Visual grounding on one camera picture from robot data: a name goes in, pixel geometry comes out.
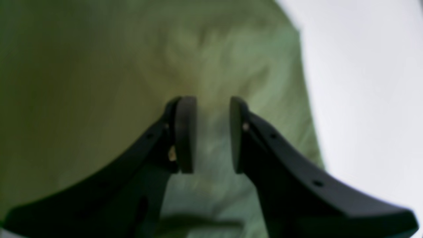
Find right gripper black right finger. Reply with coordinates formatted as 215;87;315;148
230;97;419;238

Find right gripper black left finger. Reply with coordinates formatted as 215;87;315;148
3;96;197;238

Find olive green T-shirt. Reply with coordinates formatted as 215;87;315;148
1;0;324;238

